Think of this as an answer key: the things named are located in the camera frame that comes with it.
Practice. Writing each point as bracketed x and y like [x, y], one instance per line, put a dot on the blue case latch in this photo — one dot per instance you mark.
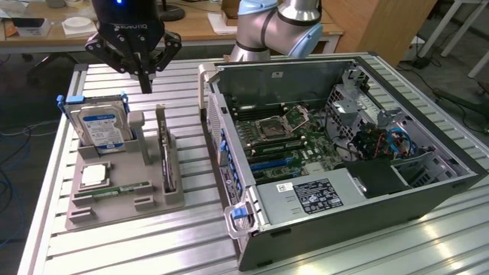
[238, 214]

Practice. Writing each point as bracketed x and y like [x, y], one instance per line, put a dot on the grey cup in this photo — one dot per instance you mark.
[56, 3]

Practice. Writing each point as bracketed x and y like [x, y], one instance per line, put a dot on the grey parts rack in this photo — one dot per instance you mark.
[122, 166]

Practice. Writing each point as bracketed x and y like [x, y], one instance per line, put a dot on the black power adapter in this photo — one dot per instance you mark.
[420, 63]

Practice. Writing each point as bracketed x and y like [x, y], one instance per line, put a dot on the green RAM stick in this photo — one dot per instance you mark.
[111, 190]

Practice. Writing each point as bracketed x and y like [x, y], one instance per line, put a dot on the grey power supply unit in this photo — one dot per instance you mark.
[279, 206]

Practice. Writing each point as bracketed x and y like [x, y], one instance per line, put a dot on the black open PC case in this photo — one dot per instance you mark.
[344, 237]

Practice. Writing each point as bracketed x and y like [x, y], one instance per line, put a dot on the wooden desk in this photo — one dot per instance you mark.
[183, 31]

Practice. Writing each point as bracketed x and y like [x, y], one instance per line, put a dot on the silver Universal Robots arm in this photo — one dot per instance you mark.
[260, 25]

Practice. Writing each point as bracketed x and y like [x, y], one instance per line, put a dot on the wooden cabinet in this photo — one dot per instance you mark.
[381, 28]

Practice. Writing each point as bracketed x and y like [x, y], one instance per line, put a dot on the white square dish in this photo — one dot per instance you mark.
[78, 27]

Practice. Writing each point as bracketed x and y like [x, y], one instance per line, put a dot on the black floor stand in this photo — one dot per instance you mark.
[465, 100]

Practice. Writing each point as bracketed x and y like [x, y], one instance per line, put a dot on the blue disk caddy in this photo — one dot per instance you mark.
[75, 100]

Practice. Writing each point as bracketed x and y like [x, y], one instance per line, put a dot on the silver chipset heatsink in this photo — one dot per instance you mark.
[317, 169]

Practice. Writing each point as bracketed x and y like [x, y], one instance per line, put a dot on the white paper stack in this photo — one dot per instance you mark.
[219, 25]

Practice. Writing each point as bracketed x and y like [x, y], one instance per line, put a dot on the silver CPU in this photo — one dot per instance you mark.
[94, 174]

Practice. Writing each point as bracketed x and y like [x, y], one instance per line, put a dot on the blue expansion slot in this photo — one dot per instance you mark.
[275, 164]

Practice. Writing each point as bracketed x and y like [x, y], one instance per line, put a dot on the metal socket cover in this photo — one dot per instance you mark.
[296, 116]

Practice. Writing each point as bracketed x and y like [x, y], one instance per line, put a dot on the hard disk with blue label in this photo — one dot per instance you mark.
[98, 129]

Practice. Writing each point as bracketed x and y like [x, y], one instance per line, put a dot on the graphics card with metal bracket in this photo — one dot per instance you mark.
[168, 160]

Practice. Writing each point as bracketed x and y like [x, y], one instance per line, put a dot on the perforated metal disk bay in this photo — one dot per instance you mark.
[344, 109]

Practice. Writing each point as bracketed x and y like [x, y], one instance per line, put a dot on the CPU socket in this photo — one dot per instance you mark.
[271, 129]

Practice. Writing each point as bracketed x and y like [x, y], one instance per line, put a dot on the black plastic shroud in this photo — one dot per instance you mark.
[375, 177]

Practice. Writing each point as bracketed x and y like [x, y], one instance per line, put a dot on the white box with dark lid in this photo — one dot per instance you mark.
[34, 30]

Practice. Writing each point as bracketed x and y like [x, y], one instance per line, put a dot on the black round lamp base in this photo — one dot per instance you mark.
[174, 14]

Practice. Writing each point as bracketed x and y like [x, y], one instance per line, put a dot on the white table frame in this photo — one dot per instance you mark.
[460, 34]

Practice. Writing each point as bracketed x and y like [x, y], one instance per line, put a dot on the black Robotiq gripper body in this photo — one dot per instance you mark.
[128, 31]

